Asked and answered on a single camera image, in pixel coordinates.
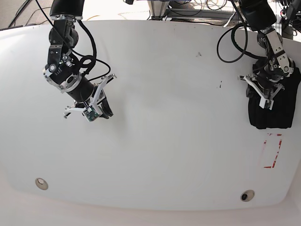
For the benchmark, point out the left table grommet hole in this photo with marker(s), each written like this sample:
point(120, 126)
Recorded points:
point(41, 184)

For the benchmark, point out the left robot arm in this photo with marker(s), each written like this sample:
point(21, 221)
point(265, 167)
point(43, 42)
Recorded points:
point(259, 17)

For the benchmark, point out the red tape rectangle marking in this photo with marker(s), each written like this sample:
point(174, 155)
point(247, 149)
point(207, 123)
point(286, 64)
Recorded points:
point(271, 148)

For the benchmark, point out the right table grommet hole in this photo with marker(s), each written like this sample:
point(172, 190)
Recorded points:
point(247, 195)

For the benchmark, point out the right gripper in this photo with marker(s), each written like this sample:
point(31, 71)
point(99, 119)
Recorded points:
point(86, 94)

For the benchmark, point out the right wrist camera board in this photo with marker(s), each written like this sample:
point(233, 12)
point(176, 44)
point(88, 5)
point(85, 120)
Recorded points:
point(91, 114)

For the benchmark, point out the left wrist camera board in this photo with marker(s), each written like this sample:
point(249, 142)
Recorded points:
point(266, 103)

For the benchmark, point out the black t-shirt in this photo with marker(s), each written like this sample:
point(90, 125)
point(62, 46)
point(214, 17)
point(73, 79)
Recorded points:
point(281, 115)

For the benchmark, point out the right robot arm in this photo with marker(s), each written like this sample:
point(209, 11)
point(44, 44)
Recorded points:
point(67, 69)

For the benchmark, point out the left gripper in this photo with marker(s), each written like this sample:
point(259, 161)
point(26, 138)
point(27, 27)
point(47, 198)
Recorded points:
point(265, 89)

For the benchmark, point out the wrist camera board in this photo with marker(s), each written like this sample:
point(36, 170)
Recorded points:
point(91, 114)
point(266, 103)

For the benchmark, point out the table grommet hole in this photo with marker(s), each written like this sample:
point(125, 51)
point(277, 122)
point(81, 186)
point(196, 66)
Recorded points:
point(247, 195)
point(41, 184)

